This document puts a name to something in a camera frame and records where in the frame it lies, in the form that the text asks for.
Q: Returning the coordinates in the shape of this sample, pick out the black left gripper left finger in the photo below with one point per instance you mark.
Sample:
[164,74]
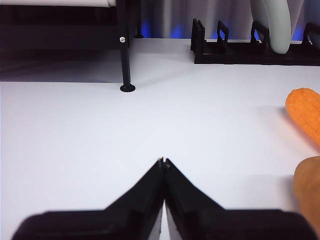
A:
[120,220]

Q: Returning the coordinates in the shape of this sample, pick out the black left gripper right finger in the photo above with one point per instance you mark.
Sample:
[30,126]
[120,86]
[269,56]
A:
[212,222]

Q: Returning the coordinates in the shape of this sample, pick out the brown potato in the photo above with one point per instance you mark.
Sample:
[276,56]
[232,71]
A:
[308,185]

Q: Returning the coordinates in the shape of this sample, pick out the orange corn cob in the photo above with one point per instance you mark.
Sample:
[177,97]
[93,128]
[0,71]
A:
[306,110]

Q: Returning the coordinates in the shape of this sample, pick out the black dish rack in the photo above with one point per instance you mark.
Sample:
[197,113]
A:
[237,58]

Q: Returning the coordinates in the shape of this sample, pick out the pale green plate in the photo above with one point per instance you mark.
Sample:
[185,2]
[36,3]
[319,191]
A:
[278,25]

